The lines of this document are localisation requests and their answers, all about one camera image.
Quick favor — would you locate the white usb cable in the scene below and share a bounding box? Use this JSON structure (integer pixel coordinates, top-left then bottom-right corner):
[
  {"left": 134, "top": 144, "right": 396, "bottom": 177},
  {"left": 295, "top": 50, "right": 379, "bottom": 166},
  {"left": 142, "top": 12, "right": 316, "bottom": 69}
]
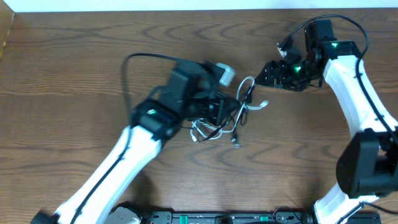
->
[{"left": 189, "top": 76, "right": 270, "bottom": 144}]

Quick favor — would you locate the black usb cable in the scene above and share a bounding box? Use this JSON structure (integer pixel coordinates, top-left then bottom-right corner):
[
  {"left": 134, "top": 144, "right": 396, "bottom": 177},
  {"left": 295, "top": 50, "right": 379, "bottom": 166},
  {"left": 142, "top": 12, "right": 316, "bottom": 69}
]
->
[{"left": 186, "top": 85, "right": 257, "bottom": 149}]

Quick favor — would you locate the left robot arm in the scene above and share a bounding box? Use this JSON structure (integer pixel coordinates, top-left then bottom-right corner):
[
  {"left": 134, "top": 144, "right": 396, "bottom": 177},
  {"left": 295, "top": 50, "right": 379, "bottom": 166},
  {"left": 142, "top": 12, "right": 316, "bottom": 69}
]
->
[{"left": 31, "top": 58, "right": 240, "bottom": 223}]

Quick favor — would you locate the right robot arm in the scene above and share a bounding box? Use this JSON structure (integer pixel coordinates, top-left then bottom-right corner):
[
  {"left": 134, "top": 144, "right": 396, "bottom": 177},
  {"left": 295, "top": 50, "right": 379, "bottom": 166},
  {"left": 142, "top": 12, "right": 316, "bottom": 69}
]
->
[{"left": 255, "top": 15, "right": 397, "bottom": 223}]

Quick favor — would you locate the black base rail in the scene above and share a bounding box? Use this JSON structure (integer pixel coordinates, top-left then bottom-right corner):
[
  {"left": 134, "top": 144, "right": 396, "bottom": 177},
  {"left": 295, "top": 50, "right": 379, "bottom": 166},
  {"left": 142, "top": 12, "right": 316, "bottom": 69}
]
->
[{"left": 108, "top": 202, "right": 382, "bottom": 224}]

